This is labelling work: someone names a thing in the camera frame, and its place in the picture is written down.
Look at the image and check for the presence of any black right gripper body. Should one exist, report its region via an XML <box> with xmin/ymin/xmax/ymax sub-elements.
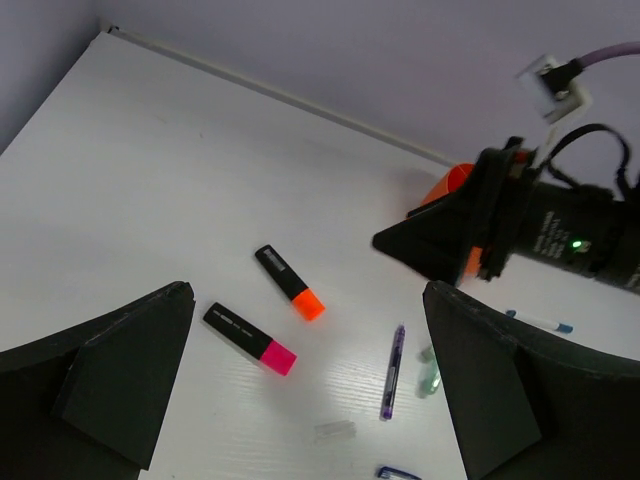
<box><xmin>469</xmin><ymin>135</ymin><xmax>625</xmax><ymax>283</ymax></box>

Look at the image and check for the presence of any clear plastic pen cap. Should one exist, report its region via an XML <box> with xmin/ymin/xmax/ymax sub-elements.
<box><xmin>314</xmin><ymin>420</ymin><xmax>357</xmax><ymax>443</ymax></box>

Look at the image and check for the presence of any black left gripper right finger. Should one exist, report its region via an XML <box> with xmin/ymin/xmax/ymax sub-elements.
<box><xmin>423</xmin><ymin>281</ymin><xmax>639</xmax><ymax>479</ymax></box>

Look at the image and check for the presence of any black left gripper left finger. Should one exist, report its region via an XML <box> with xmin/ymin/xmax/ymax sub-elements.
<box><xmin>1</xmin><ymin>281</ymin><xmax>195</xmax><ymax>479</ymax></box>

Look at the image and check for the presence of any orange highlighter black body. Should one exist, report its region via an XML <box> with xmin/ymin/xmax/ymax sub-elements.
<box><xmin>254</xmin><ymin>244</ymin><xmax>325</xmax><ymax>321</ymax></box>

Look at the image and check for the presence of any green translucent utility knife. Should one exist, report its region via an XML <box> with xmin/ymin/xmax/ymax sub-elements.
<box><xmin>417</xmin><ymin>345</ymin><xmax>441</xmax><ymax>398</ymax></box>

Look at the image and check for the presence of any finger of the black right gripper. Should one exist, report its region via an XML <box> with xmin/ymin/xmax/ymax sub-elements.
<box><xmin>371</xmin><ymin>185</ymin><xmax>482</xmax><ymax>286</ymax></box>

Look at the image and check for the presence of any pink highlighter black body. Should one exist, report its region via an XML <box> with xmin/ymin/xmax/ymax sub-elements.
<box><xmin>203</xmin><ymin>303</ymin><xmax>297</xmax><ymax>376</ymax></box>

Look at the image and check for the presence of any orange round organizer container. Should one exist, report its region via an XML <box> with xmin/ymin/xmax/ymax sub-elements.
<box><xmin>421</xmin><ymin>163</ymin><xmax>482</xmax><ymax>280</ymax></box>

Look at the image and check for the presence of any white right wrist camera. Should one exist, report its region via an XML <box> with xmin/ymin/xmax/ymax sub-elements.
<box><xmin>516</xmin><ymin>55</ymin><xmax>592</xmax><ymax>125</ymax></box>

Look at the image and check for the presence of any blue pen cap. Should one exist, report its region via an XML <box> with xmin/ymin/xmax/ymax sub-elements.
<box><xmin>376</xmin><ymin>466</ymin><xmax>422</xmax><ymax>480</ymax></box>

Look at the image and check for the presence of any blue-capped white marker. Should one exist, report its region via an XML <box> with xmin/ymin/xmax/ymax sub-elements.
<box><xmin>505</xmin><ymin>309</ymin><xmax>574</xmax><ymax>334</ymax></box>

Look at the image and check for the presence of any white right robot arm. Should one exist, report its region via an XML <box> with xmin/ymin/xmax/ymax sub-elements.
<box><xmin>372</xmin><ymin>137</ymin><xmax>639</xmax><ymax>293</ymax></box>

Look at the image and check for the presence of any purple gel pen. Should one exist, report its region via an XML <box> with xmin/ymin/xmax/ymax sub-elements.
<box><xmin>380</xmin><ymin>324</ymin><xmax>406</xmax><ymax>421</ymax></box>

